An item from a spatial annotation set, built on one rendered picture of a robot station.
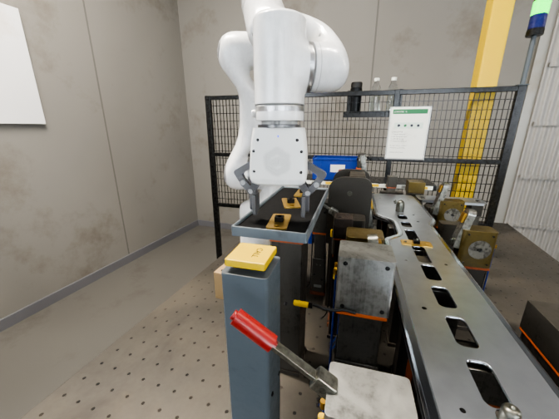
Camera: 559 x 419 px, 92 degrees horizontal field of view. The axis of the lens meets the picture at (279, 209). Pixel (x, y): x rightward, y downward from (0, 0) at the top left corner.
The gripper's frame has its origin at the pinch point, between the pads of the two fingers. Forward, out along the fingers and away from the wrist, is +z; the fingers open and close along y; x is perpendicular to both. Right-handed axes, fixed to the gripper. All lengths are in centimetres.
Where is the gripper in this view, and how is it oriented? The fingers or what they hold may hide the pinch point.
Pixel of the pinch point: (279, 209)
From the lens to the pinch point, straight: 51.2
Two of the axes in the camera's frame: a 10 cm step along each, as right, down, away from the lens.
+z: 0.0, 9.6, 2.9
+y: 9.9, 0.4, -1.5
